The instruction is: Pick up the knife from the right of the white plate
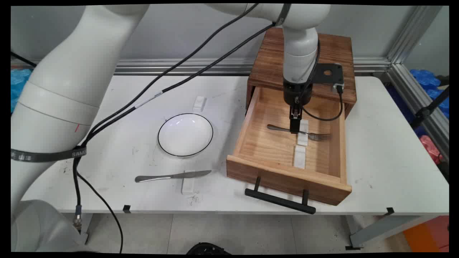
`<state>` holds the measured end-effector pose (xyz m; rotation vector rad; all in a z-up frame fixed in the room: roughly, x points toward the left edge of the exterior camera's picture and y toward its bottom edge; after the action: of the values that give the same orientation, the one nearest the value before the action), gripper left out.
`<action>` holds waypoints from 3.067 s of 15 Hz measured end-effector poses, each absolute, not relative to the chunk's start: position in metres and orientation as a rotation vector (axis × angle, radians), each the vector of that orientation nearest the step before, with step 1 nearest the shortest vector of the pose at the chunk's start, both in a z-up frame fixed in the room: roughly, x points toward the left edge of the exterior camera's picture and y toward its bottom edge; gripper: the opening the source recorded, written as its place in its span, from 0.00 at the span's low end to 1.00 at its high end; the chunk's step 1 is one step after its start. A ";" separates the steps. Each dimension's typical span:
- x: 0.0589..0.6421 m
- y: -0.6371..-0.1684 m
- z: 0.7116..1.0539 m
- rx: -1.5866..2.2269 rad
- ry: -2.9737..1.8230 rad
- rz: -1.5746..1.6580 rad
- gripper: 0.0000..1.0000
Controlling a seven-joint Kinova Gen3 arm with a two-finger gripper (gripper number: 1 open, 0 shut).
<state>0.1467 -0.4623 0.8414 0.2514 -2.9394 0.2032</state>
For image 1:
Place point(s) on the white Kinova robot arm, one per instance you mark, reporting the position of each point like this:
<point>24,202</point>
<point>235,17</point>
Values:
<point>53,89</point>

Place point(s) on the white bowl black rim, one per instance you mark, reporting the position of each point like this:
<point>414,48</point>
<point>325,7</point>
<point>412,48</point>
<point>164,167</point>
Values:
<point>185,135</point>

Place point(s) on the grey table leg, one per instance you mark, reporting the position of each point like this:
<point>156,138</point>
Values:
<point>387,229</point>
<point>87,225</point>

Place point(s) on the red bag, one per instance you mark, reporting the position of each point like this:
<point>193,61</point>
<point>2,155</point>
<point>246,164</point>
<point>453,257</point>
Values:
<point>430,147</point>

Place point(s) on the black round object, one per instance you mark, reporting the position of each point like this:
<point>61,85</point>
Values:
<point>207,249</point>

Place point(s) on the aluminium frame post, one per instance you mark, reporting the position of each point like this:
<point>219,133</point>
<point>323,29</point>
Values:
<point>408,71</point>

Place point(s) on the dark wooden drawer cabinet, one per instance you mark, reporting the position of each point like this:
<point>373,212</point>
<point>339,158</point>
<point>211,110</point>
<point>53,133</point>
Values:
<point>333,53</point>

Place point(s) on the orange box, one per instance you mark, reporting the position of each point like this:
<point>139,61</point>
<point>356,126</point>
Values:
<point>426,234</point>

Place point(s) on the white cutlery rest block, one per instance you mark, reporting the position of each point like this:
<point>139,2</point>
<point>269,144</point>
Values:
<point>188,185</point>
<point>199,103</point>
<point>299,157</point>
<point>303,140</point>

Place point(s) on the silver fork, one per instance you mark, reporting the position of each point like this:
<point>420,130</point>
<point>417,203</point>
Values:
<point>315,135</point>

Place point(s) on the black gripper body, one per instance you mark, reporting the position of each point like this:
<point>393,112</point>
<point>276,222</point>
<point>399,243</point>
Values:
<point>297,91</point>

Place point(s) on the light wooden drawer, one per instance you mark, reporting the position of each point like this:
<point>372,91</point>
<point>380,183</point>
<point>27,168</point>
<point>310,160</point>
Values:
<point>272,150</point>

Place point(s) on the black tripod stand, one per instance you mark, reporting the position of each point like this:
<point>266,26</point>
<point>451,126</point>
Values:
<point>426,110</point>

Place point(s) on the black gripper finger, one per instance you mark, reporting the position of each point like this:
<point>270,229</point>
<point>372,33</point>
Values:
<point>294,127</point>
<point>299,111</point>

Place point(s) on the black table edge clip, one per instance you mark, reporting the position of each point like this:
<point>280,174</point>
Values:
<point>390,211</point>
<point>126,208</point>

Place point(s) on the aluminium frame rail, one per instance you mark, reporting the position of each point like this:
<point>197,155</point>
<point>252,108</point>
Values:
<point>179,66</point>

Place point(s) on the silver table knife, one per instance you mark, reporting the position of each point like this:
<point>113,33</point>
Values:
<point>172,176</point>

